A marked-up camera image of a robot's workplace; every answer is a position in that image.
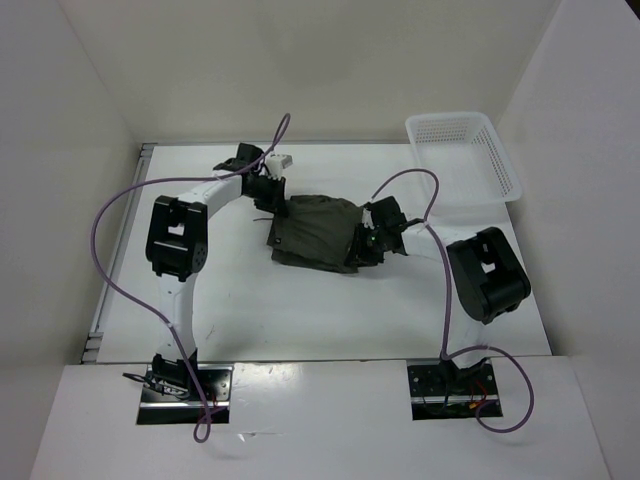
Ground white plastic basket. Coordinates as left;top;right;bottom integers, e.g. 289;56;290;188
405;112;522;212

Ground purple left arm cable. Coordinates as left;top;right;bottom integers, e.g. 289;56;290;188
92;113;292;445

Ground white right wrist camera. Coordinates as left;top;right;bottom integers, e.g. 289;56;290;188
361;202;376;230

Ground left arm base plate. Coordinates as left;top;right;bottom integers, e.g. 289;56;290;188
131;364;233;426

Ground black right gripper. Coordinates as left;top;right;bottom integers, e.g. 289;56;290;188
345;222;388;268

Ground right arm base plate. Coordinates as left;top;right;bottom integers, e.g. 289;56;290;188
407;360;503;421

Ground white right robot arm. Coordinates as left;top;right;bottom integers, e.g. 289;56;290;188
345;196;531;394

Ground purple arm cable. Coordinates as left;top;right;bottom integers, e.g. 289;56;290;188
372;169;535;431
92;113;292;445

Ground olive green shorts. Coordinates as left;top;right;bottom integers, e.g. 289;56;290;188
267;195;363;274

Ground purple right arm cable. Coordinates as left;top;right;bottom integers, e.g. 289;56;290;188
372;169;535;431

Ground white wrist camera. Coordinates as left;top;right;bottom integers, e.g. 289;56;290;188
264;154;293;179
361;202;376;230

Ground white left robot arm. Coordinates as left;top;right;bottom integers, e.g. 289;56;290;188
145;143;293;400

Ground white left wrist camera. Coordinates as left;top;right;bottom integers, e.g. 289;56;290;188
264;154;293;179

